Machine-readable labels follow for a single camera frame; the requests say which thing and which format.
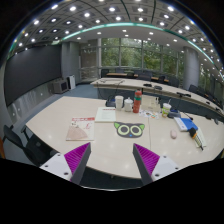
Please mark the large dark projection screen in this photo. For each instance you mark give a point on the large dark projection screen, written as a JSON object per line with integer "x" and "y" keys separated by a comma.
{"x": 30, "y": 69}

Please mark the red water bottle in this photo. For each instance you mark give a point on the red water bottle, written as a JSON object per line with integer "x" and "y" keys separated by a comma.
{"x": 137, "y": 101}

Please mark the pink computer mouse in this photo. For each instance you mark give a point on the pink computer mouse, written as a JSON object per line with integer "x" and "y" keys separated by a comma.
{"x": 173, "y": 134}

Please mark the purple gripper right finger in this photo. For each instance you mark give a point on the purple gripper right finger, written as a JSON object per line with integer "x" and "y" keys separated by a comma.
{"x": 146, "y": 161}

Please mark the black office chair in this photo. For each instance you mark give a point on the black office chair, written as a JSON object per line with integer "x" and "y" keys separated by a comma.
{"x": 35, "y": 150}

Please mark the black cat face mousepad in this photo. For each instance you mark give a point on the black cat face mousepad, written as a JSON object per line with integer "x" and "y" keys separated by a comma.
{"x": 129, "y": 130}

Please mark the red and white magazine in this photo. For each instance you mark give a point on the red and white magazine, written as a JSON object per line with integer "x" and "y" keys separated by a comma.
{"x": 81, "y": 129}

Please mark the green lidded drink cup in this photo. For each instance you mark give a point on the green lidded drink cup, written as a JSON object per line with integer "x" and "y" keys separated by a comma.
{"x": 166, "y": 109}

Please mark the colourful sticker sheet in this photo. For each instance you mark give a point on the colourful sticker sheet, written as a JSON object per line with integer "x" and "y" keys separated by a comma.
{"x": 149, "y": 114}

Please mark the white paper booklet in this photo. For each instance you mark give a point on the white paper booklet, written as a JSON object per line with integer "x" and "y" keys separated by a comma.
{"x": 106, "y": 114}

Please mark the white paper cup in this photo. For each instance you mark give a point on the white paper cup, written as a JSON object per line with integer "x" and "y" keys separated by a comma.
{"x": 119, "y": 102}

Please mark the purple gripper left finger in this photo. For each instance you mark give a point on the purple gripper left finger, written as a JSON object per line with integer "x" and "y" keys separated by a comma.
{"x": 77, "y": 160}

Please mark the blue notebook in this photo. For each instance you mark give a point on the blue notebook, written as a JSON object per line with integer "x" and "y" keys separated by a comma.
{"x": 185, "y": 124}

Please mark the small white jar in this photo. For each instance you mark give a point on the small white jar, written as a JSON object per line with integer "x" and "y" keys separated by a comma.
{"x": 128, "y": 104}

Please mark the grey box appliance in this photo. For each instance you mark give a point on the grey box appliance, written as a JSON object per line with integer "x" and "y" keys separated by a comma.
{"x": 60, "y": 87}

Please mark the black orange handled tool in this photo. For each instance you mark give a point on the black orange handled tool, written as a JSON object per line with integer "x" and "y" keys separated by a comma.
{"x": 194, "y": 136}

